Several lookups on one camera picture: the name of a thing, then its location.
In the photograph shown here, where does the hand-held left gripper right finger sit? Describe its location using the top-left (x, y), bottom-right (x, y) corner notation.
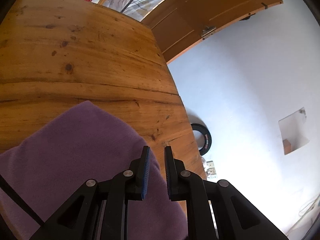
top-left (165, 146), bottom-right (288, 240)

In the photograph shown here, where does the white power strip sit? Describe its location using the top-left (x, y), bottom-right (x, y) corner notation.
top-left (203, 159), bottom-right (218, 178)

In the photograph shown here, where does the wooden door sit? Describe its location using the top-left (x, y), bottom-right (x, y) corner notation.
top-left (141, 0), bottom-right (285, 65)

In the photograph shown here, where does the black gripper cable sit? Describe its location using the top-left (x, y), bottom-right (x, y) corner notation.
top-left (0, 173), bottom-right (45, 227)

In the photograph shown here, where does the metal door lock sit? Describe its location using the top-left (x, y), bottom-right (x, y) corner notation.
top-left (199, 24), bottom-right (217, 41)

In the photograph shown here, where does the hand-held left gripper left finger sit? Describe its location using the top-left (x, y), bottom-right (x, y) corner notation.
top-left (32, 146), bottom-right (150, 240)

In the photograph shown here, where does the black tyre on floor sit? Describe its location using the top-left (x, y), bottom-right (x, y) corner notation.
top-left (190, 123), bottom-right (213, 157)

